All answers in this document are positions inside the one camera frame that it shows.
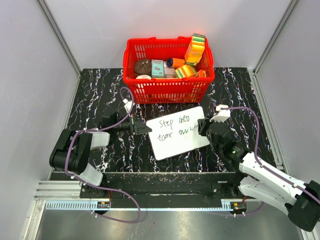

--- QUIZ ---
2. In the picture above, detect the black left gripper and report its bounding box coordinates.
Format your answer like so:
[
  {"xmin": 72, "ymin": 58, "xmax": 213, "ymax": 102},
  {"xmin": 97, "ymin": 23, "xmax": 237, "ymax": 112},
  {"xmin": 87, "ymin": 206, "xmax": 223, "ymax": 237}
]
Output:
[{"xmin": 113, "ymin": 113, "xmax": 152, "ymax": 136}]

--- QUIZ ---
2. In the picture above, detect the small white whiteboard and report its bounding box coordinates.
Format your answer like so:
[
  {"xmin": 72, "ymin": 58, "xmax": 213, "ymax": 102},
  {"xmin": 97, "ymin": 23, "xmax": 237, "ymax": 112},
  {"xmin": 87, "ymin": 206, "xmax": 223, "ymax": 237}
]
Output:
[{"xmin": 146, "ymin": 106, "xmax": 210, "ymax": 161}]

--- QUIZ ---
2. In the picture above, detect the white whiteboard marker pen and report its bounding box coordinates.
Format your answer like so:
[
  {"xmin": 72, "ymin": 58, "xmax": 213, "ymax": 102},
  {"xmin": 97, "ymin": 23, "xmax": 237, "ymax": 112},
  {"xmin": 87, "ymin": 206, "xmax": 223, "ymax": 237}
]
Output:
[{"xmin": 189, "ymin": 125, "xmax": 199, "ymax": 131}]

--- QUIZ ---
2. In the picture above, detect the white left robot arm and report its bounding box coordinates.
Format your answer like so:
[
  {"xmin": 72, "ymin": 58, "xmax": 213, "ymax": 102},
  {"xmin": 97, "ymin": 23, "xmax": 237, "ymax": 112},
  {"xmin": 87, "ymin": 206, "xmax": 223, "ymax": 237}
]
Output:
[{"xmin": 49, "ymin": 112, "xmax": 152, "ymax": 198}]

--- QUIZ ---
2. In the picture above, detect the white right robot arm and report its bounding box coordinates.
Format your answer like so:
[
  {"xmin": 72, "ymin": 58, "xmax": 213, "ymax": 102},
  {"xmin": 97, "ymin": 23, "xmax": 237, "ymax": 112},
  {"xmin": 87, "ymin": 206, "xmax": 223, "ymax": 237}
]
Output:
[{"xmin": 197, "ymin": 118, "xmax": 320, "ymax": 232}]

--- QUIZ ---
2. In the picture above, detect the orange snack packet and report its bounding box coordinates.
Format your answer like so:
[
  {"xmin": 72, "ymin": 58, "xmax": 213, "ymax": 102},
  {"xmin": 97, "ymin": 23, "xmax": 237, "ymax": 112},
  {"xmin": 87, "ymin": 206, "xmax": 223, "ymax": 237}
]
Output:
[{"xmin": 194, "ymin": 69, "xmax": 207, "ymax": 78}]

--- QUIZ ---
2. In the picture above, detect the white round lid container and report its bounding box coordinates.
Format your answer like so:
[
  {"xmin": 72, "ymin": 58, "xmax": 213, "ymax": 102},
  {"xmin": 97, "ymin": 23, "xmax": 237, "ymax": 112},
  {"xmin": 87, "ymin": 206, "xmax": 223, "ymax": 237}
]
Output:
[{"xmin": 136, "ymin": 74, "xmax": 152, "ymax": 80}]

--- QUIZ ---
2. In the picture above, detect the yellow green sponge pack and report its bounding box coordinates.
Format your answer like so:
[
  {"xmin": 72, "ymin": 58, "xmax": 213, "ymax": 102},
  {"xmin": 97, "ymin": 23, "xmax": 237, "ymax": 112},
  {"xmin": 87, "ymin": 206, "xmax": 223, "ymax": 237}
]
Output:
[{"xmin": 174, "ymin": 64, "xmax": 197, "ymax": 79}]

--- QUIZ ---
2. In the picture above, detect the red plastic shopping basket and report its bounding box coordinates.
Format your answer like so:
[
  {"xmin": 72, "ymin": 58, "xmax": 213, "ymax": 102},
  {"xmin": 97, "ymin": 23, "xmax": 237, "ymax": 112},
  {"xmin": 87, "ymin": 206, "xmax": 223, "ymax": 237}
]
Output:
[{"xmin": 122, "ymin": 36, "xmax": 215, "ymax": 104}]

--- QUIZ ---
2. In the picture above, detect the brown round bread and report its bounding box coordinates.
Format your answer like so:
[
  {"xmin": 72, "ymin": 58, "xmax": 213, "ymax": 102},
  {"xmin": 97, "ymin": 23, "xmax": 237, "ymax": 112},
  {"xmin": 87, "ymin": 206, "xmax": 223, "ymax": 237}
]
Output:
[{"xmin": 134, "ymin": 58, "xmax": 152, "ymax": 76}]

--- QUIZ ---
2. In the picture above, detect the pink white small box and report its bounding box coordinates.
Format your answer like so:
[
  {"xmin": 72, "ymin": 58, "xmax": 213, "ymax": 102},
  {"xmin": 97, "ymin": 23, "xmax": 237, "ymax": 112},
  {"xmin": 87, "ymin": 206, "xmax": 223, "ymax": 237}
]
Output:
[{"xmin": 163, "ymin": 61, "xmax": 176, "ymax": 78}]

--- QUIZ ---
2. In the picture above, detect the teal white small box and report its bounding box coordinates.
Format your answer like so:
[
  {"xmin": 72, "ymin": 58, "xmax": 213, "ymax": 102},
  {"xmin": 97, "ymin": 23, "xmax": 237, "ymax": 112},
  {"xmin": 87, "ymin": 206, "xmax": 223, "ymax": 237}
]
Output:
[{"xmin": 151, "ymin": 59, "xmax": 164, "ymax": 78}]

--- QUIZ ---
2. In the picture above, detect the orange blue cylindrical can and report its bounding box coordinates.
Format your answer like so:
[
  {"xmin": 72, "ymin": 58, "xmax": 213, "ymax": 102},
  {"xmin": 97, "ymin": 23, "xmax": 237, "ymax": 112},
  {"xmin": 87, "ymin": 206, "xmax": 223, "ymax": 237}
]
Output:
[{"xmin": 166, "ymin": 57, "xmax": 186, "ymax": 69}]

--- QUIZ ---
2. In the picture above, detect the orange green sponge box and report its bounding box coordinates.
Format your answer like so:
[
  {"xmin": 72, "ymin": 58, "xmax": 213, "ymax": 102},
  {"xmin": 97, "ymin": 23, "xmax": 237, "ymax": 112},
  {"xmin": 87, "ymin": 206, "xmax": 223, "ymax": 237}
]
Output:
[{"xmin": 184, "ymin": 33, "xmax": 206, "ymax": 67}]

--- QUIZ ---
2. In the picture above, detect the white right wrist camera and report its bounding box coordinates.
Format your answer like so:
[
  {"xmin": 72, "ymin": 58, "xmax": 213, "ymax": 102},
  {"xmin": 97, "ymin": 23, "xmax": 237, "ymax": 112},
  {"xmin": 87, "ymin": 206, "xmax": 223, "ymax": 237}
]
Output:
[{"xmin": 209, "ymin": 104, "xmax": 231, "ymax": 123}]

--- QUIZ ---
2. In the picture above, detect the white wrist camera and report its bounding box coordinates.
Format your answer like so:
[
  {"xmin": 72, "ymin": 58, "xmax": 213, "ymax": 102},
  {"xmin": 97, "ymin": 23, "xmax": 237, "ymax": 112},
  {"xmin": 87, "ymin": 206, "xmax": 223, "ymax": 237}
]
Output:
[
  {"xmin": 209, "ymin": 104, "xmax": 231, "ymax": 123},
  {"xmin": 122, "ymin": 98, "xmax": 135, "ymax": 113}
]

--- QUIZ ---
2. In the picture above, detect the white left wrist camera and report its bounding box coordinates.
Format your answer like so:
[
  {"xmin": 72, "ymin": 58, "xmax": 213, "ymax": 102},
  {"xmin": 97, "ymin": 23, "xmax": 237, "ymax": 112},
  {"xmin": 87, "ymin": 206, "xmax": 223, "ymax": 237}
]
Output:
[{"xmin": 122, "ymin": 98, "xmax": 135, "ymax": 113}]

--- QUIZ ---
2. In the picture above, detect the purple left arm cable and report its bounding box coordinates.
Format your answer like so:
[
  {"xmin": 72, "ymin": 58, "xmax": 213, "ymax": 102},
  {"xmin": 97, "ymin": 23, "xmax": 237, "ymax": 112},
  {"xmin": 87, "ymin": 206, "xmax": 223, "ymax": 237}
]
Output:
[{"xmin": 64, "ymin": 87, "xmax": 143, "ymax": 223}]

